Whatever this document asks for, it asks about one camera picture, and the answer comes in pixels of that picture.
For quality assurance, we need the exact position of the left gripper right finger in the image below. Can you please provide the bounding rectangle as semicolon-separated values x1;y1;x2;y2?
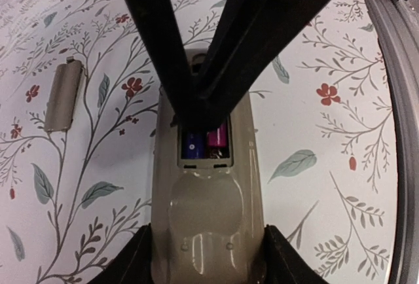
263;225;324;284

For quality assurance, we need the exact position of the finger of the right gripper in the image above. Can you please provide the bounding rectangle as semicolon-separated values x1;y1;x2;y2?
125;0;330;132

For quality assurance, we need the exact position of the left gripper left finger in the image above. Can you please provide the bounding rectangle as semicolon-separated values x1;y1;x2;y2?
88;224;153;284

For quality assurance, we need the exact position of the beige remote control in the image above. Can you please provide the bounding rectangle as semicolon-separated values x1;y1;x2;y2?
149;46;265;284

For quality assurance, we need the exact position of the purple battery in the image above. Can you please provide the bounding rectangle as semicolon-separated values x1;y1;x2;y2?
185;133;205;159
207;122;228;148

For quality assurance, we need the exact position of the beige battery cover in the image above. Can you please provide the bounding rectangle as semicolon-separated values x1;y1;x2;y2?
44;56;83;133

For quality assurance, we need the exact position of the floral tablecloth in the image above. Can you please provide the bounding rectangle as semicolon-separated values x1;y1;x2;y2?
1;0;397;283

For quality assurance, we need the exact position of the aluminium front rail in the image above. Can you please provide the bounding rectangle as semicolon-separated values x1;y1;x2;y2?
365;0;418;283

